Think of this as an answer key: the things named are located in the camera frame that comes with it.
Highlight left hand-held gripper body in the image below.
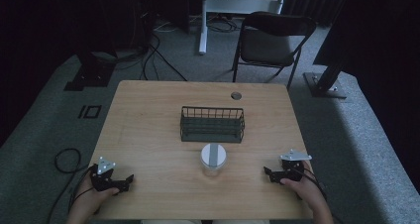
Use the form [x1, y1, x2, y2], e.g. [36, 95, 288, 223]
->
[89, 156, 117, 193]

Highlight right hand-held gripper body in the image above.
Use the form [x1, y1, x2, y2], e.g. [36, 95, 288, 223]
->
[278, 148, 313, 182]

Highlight person's right hand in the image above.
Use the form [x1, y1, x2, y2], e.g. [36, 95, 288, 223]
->
[279, 160, 324, 212]

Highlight person's left hand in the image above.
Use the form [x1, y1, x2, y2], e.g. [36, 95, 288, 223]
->
[67, 172, 121, 222]

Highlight clear jar with white lid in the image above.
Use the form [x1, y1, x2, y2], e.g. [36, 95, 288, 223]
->
[200, 143, 229, 179]

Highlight black tape floor marking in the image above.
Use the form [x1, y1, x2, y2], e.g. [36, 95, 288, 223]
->
[77, 104, 103, 120]

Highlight black stand base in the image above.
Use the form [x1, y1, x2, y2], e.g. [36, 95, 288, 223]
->
[302, 63, 348, 100]
[63, 50, 117, 92]

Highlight black folding chair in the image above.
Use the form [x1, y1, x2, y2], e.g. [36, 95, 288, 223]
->
[231, 11, 317, 90]

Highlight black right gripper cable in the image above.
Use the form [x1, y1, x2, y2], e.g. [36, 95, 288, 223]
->
[290, 166, 329, 200]

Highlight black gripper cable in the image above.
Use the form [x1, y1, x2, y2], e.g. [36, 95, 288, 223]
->
[290, 166, 329, 200]
[46, 147, 97, 224]

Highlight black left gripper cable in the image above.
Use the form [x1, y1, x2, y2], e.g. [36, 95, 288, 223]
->
[46, 147, 97, 224]

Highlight black wire basket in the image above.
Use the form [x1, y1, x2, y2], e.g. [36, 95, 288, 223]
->
[179, 105, 247, 144]

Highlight black floor cables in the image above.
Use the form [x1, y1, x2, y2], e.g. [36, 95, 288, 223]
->
[98, 17, 188, 83]

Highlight white desk frame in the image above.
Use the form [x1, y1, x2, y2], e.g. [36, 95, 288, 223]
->
[198, 0, 289, 56]

